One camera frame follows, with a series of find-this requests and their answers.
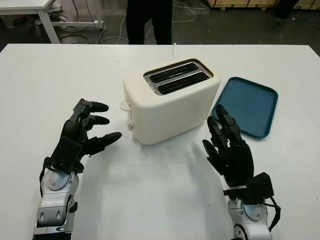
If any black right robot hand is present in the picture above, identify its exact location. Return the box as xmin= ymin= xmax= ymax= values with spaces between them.
xmin=202 ymin=104 xmax=255 ymax=188

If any white floor cable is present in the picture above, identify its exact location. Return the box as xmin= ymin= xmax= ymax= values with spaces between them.
xmin=96 ymin=0 xmax=211 ymax=45

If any blue plastic tray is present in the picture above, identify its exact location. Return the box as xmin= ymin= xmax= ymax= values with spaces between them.
xmin=211 ymin=76 xmax=279 ymax=139

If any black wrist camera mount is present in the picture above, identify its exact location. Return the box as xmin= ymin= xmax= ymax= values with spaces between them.
xmin=223 ymin=172 xmax=275 ymax=205
xmin=51 ymin=136 xmax=85 ymax=175

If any cream two-slot toaster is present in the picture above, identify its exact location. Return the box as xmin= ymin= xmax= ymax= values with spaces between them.
xmin=118 ymin=57 xmax=222 ymax=146

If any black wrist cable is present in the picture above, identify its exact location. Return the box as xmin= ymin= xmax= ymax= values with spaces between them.
xmin=263 ymin=196 xmax=281 ymax=232
xmin=39 ymin=156 xmax=53 ymax=198

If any cream toaster lever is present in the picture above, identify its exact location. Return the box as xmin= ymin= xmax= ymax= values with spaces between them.
xmin=118 ymin=98 xmax=132 ymax=111

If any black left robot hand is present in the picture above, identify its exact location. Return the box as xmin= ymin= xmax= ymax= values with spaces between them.
xmin=61 ymin=98 xmax=123 ymax=173

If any white desk frame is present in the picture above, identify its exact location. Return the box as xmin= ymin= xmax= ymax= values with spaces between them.
xmin=0 ymin=0 xmax=106 ymax=45

